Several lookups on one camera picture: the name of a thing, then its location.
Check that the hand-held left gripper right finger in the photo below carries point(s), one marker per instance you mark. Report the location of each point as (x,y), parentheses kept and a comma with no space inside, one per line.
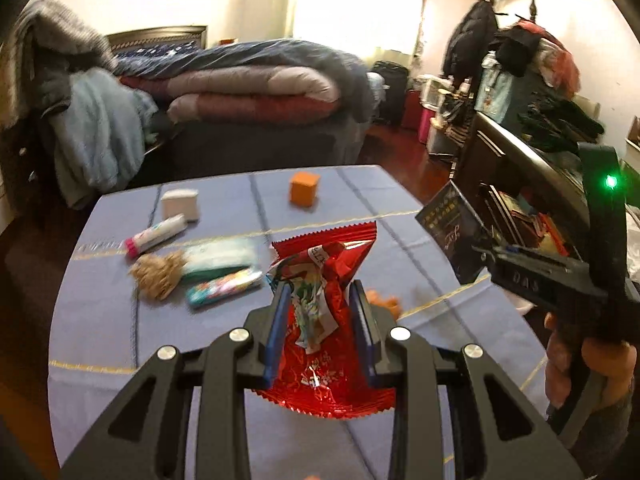
(361,332)

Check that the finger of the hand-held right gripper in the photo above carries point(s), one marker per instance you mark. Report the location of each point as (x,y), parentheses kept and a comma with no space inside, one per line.
(487,253)

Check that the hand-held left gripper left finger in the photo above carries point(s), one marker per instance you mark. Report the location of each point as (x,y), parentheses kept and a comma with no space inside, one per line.
(277,332)

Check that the black printed packet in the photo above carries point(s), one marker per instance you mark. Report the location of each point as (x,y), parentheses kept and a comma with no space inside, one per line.
(445,225)

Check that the red snack wrapper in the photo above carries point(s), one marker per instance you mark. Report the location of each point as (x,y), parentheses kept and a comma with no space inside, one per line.
(320,375)

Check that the pale green tissue pack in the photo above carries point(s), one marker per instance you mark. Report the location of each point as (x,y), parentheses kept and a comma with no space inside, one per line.
(220,257)

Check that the person's right forearm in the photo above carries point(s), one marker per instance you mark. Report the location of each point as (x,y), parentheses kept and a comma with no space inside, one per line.
(610,432)

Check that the person's right hand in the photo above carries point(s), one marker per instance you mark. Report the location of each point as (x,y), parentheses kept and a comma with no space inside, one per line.
(607,365)

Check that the small orange object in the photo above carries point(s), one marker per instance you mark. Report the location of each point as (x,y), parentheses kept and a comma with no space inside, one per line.
(387,305)

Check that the colourful candy packet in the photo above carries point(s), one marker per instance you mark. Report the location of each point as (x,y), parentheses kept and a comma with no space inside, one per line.
(225,287)

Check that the dark wooden dresser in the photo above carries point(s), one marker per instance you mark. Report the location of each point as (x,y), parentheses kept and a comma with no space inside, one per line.
(492,160)

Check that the brown straw tuft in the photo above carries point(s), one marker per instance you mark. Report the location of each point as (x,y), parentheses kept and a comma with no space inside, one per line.
(157,275)

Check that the orange cube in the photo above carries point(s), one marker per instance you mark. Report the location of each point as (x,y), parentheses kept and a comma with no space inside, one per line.
(304,190)

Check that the black clothes pile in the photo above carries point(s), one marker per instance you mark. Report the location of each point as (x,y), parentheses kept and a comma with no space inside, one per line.
(560,122)

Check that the blue tablecloth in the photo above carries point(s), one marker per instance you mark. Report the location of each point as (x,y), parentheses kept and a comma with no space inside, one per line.
(225,195)

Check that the white tube with pink cap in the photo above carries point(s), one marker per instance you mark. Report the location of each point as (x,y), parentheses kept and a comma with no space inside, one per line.
(155,235)

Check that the pink box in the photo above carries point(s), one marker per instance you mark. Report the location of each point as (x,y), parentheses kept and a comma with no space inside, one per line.
(417,112)

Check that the small white box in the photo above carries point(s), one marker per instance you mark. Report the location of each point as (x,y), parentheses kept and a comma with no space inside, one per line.
(180,205)

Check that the teal bag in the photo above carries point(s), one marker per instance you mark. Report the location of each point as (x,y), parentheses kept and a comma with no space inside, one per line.
(492,92)

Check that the black suitcase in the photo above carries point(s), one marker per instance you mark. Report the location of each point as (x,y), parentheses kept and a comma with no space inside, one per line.
(392,90)

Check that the red garment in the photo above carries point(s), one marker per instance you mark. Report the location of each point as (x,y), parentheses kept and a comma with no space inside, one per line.
(562,60)

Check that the black hanging jacket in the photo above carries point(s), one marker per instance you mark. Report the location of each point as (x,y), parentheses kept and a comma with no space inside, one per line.
(470,40)

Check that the folded blue and pink quilt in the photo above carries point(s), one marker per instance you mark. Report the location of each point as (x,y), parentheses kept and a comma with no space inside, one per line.
(250,85)

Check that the light blue fleece blanket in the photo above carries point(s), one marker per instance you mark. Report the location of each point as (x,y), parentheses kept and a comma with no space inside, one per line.
(100,130)

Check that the dark wooden headboard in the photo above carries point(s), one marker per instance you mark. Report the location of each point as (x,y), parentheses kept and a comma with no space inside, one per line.
(160,37)

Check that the grey cloth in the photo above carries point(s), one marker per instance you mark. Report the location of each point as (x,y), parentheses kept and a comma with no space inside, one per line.
(55,45)

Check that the bed with dark frame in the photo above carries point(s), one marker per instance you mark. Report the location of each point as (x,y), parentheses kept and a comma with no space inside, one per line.
(260,145)

